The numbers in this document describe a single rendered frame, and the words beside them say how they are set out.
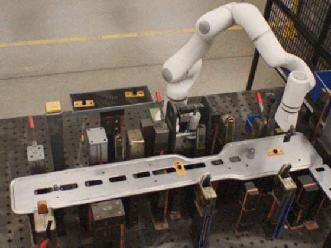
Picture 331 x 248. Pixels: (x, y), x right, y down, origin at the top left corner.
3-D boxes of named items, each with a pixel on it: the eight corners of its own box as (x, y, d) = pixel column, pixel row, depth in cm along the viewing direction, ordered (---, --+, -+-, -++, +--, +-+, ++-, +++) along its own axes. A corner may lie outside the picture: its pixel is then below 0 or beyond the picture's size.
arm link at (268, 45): (269, 31, 203) (307, 90, 202) (247, 43, 193) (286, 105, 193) (284, 21, 195) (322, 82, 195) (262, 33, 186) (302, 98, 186)
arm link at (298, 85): (289, 91, 201) (278, 100, 196) (298, 66, 192) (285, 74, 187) (307, 101, 197) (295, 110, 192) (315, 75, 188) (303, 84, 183)
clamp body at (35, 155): (33, 217, 214) (24, 163, 191) (32, 199, 222) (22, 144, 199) (55, 214, 217) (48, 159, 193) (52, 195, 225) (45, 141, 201)
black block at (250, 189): (236, 240, 214) (249, 199, 195) (227, 222, 222) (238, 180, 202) (252, 237, 216) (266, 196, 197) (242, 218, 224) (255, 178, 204)
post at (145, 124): (139, 185, 234) (142, 126, 208) (136, 178, 237) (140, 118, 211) (148, 184, 235) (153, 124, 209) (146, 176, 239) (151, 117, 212)
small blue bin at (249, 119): (249, 139, 266) (252, 127, 261) (242, 127, 273) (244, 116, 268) (266, 136, 269) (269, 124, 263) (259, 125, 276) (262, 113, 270)
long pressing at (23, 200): (12, 222, 177) (11, 219, 176) (9, 179, 193) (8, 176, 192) (325, 165, 214) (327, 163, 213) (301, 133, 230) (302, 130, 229)
